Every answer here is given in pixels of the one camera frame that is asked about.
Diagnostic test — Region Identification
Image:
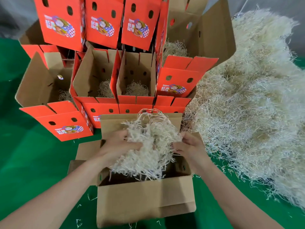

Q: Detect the person's left hand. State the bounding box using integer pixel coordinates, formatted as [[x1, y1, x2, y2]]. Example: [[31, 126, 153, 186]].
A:
[[95, 128, 144, 165]]

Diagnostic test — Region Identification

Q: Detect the person's right hand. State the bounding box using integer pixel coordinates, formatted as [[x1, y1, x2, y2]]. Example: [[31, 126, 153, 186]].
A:
[[172, 131, 213, 176]]

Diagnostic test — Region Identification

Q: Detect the small straw filler clump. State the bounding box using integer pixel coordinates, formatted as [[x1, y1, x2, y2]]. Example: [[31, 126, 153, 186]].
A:
[[125, 81, 150, 97], [98, 80, 115, 98], [58, 89, 72, 102], [109, 109, 184, 180], [164, 40, 189, 62]]

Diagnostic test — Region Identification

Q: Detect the pile of wood wool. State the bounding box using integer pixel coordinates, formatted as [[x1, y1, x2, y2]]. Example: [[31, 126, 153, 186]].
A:
[[181, 8, 305, 210]]

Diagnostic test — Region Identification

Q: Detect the person's left forearm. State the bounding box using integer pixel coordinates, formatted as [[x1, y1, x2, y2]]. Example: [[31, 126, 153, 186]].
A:
[[0, 152, 110, 229]]

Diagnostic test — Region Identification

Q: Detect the person's right forearm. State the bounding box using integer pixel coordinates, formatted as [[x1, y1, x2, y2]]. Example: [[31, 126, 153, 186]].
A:
[[198, 162, 284, 229]]

